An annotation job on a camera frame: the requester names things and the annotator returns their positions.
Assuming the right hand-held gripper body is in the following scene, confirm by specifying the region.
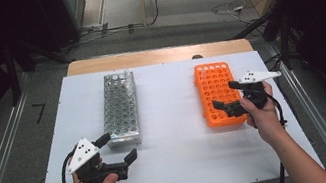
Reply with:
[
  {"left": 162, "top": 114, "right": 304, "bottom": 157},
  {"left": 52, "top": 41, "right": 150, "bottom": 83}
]
[{"left": 217, "top": 66, "right": 289, "bottom": 119}]

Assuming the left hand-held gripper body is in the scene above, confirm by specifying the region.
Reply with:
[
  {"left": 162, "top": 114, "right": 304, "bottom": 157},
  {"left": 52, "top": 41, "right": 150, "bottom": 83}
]
[{"left": 61, "top": 131, "right": 131, "bottom": 183}]

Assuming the orange test tube rack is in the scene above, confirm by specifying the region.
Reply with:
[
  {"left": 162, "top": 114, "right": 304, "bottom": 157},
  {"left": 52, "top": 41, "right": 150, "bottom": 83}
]
[{"left": 191, "top": 57, "right": 251, "bottom": 132}]

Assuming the metal test tube rack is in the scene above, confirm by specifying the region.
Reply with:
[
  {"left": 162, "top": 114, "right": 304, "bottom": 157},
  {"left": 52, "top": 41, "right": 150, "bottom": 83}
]
[{"left": 92, "top": 69, "right": 147, "bottom": 151}]

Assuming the person's right hand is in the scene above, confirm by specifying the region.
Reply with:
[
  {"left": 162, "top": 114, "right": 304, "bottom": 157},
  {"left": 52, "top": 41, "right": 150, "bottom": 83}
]
[{"left": 236, "top": 79, "right": 287, "bottom": 148}]

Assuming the white board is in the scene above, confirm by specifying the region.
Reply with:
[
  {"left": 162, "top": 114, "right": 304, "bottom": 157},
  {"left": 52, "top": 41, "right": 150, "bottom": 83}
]
[{"left": 16, "top": 35, "right": 326, "bottom": 183}]

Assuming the black tripod stand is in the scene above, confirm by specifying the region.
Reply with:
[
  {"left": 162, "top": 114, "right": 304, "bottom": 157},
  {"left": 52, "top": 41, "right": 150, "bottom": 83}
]
[
  {"left": 0, "top": 28, "right": 79, "bottom": 106},
  {"left": 228, "top": 7, "right": 304, "bottom": 80}
]

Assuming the wooden table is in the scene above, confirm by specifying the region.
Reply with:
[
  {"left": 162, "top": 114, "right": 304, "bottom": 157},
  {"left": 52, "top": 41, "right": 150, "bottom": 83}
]
[{"left": 64, "top": 29, "right": 255, "bottom": 85}]

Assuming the power strip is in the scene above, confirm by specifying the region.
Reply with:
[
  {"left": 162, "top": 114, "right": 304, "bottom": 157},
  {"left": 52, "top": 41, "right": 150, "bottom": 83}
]
[{"left": 80, "top": 21, "right": 112, "bottom": 40}]

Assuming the dark cabinet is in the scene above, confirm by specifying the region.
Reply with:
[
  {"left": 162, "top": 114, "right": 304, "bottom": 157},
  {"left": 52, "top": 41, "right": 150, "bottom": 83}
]
[{"left": 34, "top": 0, "right": 94, "bottom": 54}]

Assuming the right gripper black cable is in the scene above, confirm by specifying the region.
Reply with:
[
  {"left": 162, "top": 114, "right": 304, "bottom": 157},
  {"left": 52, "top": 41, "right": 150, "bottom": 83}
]
[{"left": 262, "top": 90, "right": 300, "bottom": 183}]

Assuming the white floor cable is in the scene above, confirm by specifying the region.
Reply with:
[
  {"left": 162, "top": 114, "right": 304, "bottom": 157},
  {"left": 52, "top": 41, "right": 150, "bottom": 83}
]
[{"left": 210, "top": 0, "right": 252, "bottom": 30}]

